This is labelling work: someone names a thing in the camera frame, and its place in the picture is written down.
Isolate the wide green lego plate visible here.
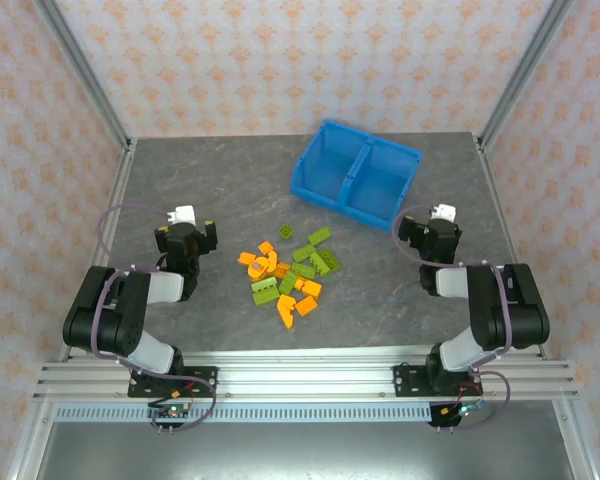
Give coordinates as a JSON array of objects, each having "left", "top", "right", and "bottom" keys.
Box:
[{"left": 250, "top": 277, "right": 281, "bottom": 307}]

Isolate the blue two-compartment bin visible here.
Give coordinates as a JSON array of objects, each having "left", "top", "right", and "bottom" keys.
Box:
[{"left": 289, "top": 118, "right": 425, "bottom": 233}]

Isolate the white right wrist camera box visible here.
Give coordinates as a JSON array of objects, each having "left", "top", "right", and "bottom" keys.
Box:
[{"left": 428, "top": 202, "right": 457, "bottom": 224}]

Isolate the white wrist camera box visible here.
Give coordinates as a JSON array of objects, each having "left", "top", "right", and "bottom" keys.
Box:
[
  {"left": 428, "top": 202, "right": 457, "bottom": 224},
  {"left": 167, "top": 204, "right": 199, "bottom": 226}
]

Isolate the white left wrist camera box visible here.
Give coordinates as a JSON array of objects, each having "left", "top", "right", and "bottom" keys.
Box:
[{"left": 167, "top": 204, "right": 199, "bottom": 226}]

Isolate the aluminium table side rail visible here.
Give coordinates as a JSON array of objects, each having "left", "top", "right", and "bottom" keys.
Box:
[
  {"left": 473, "top": 133, "right": 550, "bottom": 360},
  {"left": 58, "top": 138, "right": 139, "bottom": 362}
]

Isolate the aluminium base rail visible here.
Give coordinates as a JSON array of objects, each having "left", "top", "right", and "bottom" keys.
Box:
[{"left": 32, "top": 349, "right": 581, "bottom": 404}]

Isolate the aluminium frame post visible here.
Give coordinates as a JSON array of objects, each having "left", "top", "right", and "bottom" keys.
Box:
[
  {"left": 32, "top": 0, "right": 132, "bottom": 151},
  {"left": 478, "top": 0, "right": 580, "bottom": 149}
]

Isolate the grey slotted cable duct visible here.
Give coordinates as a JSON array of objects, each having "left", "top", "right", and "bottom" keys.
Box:
[{"left": 52, "top": 403, "right": 484, "bottom": 425}]

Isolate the aluminium frame leg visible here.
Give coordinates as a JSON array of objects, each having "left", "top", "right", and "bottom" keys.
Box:
[
  {"left": 4, "top": 402, "right": 56, "bottom": 480},
  {"left": 552, "top": 399, "right": 600, "bottom": 480}
]

